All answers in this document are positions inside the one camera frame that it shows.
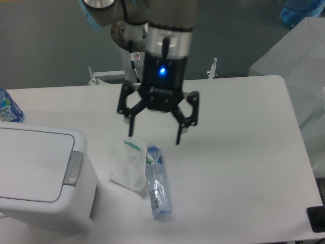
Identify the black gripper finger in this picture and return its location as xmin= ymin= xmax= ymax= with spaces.
xmin=172 ymin=90 xmax=200 ymax=145
xmin=117 ymin=81 xmax=146 ymax=137

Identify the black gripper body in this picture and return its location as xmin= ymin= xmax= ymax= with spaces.
xmin=138 ymin=52 xmax=187 ymax=114

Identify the white push-lid trash can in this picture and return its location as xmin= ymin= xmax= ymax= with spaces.
xmin=1 ymin=122 xmax=100 ymax=232

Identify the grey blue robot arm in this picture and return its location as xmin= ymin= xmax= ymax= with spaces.
xmin=79 ymin=1 xmax=200 ymax=135

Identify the clear plastic wrapper bag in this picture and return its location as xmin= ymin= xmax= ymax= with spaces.
xmin=108 ymin=138 xmax=147 ymax=192

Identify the crushed clear plastic bottle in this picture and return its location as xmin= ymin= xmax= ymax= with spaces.
xmin=145 ymin=143 xmax=172 ymax=220

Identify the blue labelled water bottle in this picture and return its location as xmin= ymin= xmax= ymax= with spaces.
xmin=1 ymin=88 xmax=24 ymax=123

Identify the blue plastic bag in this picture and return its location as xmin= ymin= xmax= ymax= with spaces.
xmin=280 ymin=0 xmax=324 ymax=29

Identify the black device at edge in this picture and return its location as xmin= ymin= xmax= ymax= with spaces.
xmin=307 ymin=206 xmax=324 ymax=233

